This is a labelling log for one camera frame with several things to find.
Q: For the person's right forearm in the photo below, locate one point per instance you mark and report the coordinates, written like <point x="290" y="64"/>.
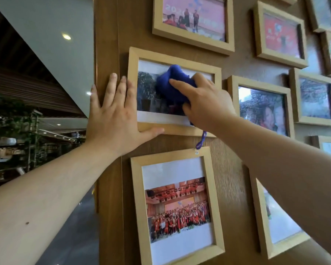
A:
<point x="286" y="173"/>

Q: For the person's left hand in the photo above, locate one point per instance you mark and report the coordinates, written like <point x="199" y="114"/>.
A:
<point x="113" y="124"/>

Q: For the green indoor plants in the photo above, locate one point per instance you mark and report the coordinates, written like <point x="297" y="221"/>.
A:
<point x="15" y="126"/>

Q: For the person's right hand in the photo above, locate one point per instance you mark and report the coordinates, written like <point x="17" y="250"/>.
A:
<point x="209" y="107"/>

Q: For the wooden tree photo frame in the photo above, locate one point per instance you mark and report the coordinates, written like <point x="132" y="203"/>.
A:
<point x="147" y="91"/>

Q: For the person's left thumb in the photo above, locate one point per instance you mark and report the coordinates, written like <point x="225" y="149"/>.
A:
<point x="150" y="132"/>

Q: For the person's left forearm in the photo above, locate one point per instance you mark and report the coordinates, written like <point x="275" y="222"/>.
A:
<point x="44" y="201"/>

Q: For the person's left little finger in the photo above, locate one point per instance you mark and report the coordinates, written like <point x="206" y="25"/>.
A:
<point x="95" y="96"/>

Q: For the person's left middle finger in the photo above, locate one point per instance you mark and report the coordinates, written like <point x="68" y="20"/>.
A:
<point x="120" y="91"/>

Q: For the person's right thumb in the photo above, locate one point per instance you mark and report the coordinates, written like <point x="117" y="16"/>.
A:
<point x="188" y="110"/>

